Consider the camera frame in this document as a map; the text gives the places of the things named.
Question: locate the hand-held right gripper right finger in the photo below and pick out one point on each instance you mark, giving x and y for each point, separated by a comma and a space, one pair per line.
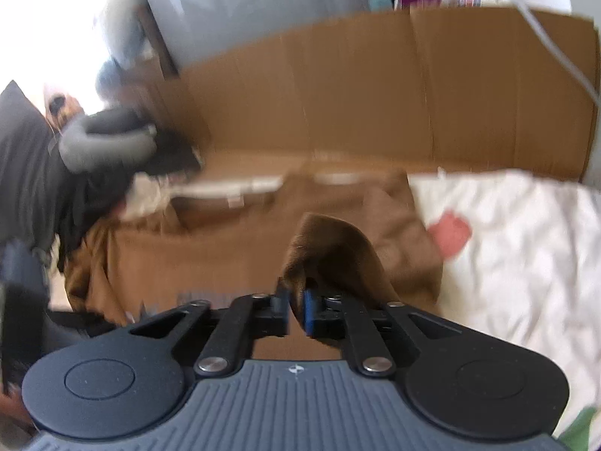
310, 311

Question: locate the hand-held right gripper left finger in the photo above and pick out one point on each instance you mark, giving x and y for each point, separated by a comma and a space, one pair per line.
283, 301

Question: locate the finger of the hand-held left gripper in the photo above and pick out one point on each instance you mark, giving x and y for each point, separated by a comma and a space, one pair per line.
84, 323

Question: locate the brown t-shirt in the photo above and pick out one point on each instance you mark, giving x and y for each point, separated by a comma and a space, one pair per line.
188, 253

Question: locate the dark grey pillow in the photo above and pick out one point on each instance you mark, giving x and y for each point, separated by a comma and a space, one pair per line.
28, 164

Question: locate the grey neck pillow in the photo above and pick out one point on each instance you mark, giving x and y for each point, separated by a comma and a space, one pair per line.
103, 143

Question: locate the black crumpled garment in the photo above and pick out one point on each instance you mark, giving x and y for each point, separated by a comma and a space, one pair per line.
173, 152

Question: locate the plush toy dog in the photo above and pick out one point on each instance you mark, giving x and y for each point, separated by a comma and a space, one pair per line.
58, 103

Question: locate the bear print bedsheet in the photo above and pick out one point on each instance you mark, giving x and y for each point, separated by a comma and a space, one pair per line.
516, 253

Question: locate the brown cardboard sheet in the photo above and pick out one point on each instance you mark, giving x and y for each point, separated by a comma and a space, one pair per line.
375, 94

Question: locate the grey fluffy plush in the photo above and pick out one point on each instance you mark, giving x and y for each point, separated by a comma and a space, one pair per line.
107, 81

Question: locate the grey plastic-wrapped furniture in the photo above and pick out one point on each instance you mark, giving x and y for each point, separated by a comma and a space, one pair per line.
234, 9

